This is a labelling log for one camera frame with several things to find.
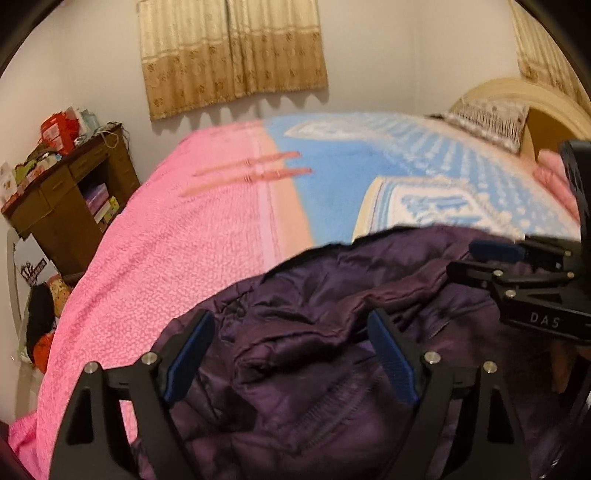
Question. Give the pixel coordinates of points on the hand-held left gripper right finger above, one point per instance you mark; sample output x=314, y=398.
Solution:
x=395, y=362

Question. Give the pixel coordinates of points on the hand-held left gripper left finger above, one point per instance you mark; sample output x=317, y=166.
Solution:
x=187, y=360

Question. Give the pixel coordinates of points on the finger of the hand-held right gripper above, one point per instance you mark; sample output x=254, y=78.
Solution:
x=496, y=251
x=475, y=270

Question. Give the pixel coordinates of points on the purple quilted jacket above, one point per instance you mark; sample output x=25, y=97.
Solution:
x=300, y=323

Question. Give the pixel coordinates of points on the person's right hand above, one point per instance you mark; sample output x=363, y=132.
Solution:
x=562, y=364

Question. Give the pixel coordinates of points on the folded pink floral quilt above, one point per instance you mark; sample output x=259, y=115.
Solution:
x=551, y=180

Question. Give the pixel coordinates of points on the patterned pillow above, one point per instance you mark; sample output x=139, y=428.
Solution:
x=489, y=120

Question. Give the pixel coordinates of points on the pink textured blanket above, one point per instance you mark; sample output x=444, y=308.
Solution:
x=184, y=221

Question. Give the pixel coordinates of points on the orange bag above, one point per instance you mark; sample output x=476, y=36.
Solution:
x=45, y=353

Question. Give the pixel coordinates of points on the floral cloth item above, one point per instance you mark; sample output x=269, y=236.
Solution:
x=61, y=293

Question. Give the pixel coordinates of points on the black bag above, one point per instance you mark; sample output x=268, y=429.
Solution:
x=40, y=314

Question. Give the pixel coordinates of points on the cream wooden bed headboard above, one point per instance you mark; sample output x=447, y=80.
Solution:
x=508, y=90

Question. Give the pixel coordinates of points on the blue dotted bed sheet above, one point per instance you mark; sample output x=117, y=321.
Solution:
x=332, y=194

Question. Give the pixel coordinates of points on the yellow box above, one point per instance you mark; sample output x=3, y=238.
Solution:
x=108, y=211

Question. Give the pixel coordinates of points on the white printed paper bag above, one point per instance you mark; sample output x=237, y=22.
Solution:
x=32, y=272

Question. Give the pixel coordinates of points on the purple box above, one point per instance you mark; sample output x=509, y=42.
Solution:
x=96, y=197

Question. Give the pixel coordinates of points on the white leaning board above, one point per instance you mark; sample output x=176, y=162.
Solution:
x=14, y=286

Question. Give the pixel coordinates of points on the brown wooden desk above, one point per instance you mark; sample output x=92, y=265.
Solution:
x=60, y=217

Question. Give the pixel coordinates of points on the beige patterned curtain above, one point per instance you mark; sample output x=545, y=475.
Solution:
x=549, y=50
x=184, y=60
x=277, y=50

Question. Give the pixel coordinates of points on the green soft item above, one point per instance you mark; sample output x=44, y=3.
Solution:
x=34, y=168

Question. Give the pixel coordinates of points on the white carton box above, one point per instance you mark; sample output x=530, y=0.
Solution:
x=7, y=184

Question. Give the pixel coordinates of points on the clear plastic bottle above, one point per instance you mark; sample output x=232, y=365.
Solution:
x=89, y=123

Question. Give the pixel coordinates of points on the red bag on desk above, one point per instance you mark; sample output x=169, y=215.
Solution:
x=57, y=134

